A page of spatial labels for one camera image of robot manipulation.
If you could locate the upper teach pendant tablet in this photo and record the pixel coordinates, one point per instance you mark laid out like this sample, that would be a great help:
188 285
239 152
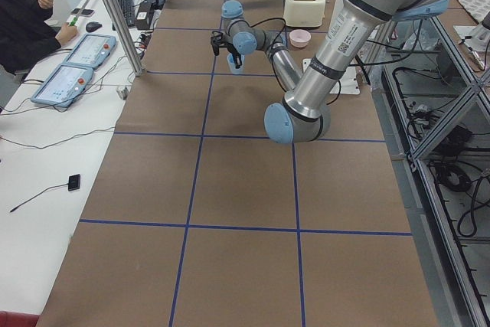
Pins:
91 50

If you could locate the person's hand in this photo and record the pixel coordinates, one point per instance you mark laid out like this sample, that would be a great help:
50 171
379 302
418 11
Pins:
66 33

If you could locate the cream white toaster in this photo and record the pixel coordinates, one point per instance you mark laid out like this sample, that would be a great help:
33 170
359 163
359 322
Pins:
304 14

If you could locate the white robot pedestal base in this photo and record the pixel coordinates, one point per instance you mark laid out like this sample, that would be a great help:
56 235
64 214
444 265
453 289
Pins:
348 83

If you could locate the lower teach pendant tablet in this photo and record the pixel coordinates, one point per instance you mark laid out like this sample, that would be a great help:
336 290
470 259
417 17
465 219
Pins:
63 86

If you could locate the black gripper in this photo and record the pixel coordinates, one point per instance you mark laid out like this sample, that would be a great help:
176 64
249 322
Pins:
232 50

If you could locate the aluminium frame post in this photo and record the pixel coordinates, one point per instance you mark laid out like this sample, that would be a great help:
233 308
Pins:
125 39

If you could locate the seated person in black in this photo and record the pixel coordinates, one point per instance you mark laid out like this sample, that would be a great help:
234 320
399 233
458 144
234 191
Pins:
26 38

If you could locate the light blue cup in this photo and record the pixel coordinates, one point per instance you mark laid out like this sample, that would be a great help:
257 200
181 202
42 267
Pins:
233 66

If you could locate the small black square device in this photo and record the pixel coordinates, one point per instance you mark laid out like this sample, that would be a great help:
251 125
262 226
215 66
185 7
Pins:
74 182

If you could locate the black keyboard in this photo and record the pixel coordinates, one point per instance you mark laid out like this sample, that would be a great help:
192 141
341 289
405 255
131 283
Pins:
128 11

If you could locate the teach pendant tablet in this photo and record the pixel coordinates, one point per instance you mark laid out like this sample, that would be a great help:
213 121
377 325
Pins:
91 50
63 86

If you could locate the smartphone on desk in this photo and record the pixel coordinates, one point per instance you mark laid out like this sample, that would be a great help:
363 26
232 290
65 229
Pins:
86 12

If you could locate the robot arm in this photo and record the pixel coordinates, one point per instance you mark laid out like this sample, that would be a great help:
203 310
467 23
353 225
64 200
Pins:
303 114

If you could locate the pink plastic bowl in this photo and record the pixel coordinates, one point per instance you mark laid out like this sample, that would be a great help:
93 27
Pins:
299 38

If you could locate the black computer mouse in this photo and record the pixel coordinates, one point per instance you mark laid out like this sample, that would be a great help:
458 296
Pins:
92 26

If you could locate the small metal clamp block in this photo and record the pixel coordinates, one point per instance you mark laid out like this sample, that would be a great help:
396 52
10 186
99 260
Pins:
122 92

